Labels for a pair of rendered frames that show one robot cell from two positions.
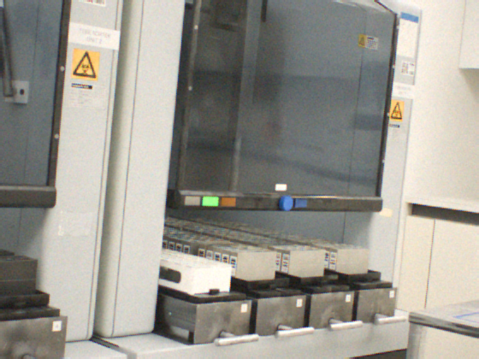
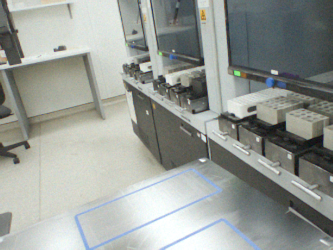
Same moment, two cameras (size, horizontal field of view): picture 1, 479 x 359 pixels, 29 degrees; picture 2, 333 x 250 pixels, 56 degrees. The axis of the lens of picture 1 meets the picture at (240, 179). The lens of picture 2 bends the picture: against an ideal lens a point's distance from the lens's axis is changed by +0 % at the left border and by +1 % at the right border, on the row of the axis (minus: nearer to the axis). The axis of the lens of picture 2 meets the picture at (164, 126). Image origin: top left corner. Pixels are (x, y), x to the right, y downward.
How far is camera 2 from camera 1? 2.26 m
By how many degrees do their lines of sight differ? 115
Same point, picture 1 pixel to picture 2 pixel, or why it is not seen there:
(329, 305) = (276, 152)
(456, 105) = not seen: outside the picture
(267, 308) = (242, 132)
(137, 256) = (226, 90)
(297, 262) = (291, 122)
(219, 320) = (225, 126)
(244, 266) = (260, 111)
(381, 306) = (322, 182)
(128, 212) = (221, 72)
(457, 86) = not seen: outside the picture
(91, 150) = (209, 47)
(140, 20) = not seen: outside the picture
